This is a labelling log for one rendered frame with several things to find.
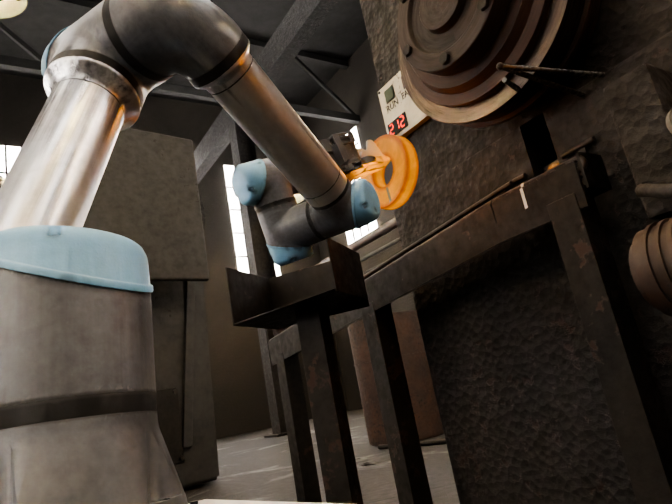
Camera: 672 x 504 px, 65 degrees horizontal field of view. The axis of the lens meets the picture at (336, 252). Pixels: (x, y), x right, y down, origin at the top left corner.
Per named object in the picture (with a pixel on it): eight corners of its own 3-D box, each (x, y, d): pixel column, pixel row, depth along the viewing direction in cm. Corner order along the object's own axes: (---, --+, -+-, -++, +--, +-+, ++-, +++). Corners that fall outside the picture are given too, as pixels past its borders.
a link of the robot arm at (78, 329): (41, 395, 31) (42, 186, 35) (-72, 425, 37) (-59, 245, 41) (192, 387, 41) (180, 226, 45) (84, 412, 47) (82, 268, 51)
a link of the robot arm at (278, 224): (318, 253, 89) (297, 191, 89) (265, 271, 94) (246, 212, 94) (338, 246, 96) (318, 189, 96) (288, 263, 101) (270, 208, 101)
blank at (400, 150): (366, 162, 122) (354, 160, 121) (407, 121, 111) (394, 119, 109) (382, 222, 117) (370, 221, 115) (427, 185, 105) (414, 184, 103)
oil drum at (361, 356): (413, 432, 424) (390, 322, 447) (467, 428, 377) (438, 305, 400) (353, 448, 391) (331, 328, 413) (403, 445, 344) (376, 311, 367)
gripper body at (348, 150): (355, 129, 106) (307, 137, 99) (372, 167, 105) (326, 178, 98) (335, 148, 112) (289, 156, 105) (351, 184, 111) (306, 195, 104)
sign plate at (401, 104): (394, 146, 157) (382, 93, 161) (456, 98, 136) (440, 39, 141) (388, 145, 155) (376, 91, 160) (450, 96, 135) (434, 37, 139)
